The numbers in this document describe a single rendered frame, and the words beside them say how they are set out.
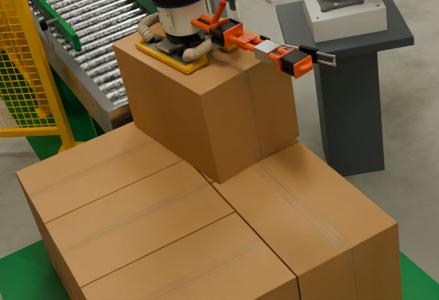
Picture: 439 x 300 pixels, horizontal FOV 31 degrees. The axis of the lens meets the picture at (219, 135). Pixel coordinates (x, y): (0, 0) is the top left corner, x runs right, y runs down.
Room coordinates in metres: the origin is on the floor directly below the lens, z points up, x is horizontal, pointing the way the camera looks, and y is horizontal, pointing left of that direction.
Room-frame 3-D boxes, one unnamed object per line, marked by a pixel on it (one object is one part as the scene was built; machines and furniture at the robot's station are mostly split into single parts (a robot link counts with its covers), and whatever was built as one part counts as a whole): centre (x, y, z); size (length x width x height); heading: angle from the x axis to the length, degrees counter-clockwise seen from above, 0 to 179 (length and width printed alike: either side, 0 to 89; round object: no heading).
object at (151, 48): (2.60, 0.12, 0.97); 0.34 x 0.10 x 0.05; 32
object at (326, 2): (2.99, -0.60, 0.87); 0.22 x 0.18 x 0.06; 0
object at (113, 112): (3.00, 0.12, 0.58); 0.70 x 0.03 x 0.06; 111
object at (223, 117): (2.65, 0.02, 0.74); 0.60 x 0.40 x 0.40; 31
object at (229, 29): (2.44, -0.10, 1.08); 0.10 x 0.08 x 0.06; 122
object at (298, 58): (2.14, -0.28, 1.08); 0.08 x 0.07 x 0.05; 32
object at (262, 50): (2.26, -0.21, 1.07); 0.07 x 0.07 x 0.04; 32
